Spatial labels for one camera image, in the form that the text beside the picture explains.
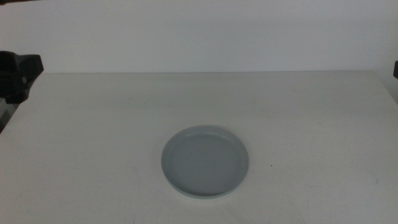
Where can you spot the grey shallow bowl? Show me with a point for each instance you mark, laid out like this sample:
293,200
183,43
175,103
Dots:
203,160

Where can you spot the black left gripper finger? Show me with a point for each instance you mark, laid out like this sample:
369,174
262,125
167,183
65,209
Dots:
17,98

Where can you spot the pale green shallow bowl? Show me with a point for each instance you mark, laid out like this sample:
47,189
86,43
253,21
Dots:
202,197

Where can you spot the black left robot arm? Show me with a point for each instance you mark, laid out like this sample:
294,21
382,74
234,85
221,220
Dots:
18,1

